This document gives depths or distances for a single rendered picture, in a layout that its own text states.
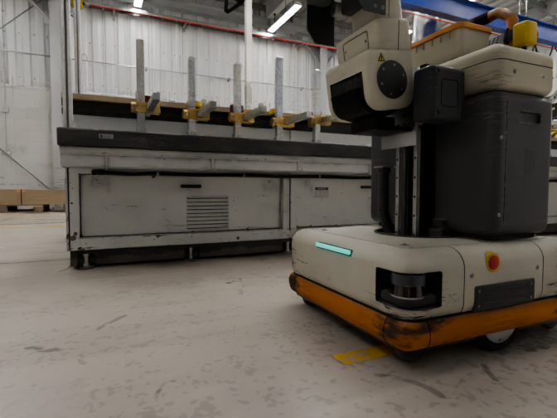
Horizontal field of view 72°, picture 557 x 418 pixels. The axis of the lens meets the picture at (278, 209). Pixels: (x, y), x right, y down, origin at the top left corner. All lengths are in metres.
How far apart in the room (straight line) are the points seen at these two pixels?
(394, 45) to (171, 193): 1.53
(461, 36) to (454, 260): 0.70
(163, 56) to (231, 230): 7.69
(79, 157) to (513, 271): 1.79
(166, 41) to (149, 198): 7.77
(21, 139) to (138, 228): 7.19
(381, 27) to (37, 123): 8.57
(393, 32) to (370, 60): 0.11
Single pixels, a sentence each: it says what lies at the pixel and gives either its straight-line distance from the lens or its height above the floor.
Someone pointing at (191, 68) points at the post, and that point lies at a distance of 2.16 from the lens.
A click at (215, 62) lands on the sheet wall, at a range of 10.02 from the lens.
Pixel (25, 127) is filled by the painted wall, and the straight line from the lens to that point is 9.36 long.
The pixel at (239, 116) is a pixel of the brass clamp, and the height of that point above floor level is 0.82.
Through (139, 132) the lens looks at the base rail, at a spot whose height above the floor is 0.70.
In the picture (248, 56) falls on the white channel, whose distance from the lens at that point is 3.35.
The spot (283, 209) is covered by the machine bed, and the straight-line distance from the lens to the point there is 2.49.
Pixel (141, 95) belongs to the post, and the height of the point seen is 0.88.
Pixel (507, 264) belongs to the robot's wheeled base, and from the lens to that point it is 1.17.
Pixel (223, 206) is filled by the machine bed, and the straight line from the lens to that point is 2.37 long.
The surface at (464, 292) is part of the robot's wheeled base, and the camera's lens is 1.06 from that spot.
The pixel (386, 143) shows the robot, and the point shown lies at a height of 0.58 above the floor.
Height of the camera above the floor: 0.43
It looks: 3 degrees down
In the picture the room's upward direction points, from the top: straight up
